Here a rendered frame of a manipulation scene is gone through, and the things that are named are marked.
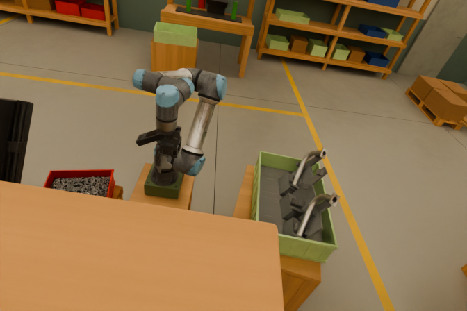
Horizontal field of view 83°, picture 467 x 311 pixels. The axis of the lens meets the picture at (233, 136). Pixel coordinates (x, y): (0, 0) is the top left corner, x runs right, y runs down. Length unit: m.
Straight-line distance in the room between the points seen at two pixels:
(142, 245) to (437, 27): 7.72
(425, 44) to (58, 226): 7.78
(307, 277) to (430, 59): 7.08
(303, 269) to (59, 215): 1.44
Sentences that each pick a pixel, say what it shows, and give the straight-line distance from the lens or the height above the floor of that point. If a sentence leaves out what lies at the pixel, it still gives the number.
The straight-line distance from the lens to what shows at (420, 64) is 8.03.
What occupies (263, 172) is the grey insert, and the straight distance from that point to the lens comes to 1.81.
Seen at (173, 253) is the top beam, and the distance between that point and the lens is 0.17.
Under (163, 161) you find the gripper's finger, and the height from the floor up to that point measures 1.35.
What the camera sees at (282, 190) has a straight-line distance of 1.71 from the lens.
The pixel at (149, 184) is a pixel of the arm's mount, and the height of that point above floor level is 0.93.
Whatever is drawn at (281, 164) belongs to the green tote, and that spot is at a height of 0.88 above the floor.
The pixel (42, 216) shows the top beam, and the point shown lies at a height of 1.94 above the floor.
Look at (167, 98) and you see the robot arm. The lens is 0.88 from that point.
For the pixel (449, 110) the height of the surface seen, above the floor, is 0.33.
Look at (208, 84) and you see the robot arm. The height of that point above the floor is 1.48.
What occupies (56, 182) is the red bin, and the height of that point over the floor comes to 0.88.
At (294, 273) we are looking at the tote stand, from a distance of 1.54.
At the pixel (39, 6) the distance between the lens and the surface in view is 6.68.
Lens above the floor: 2.09
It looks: 37 degrees down
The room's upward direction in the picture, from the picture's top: 12 degrees clockwise
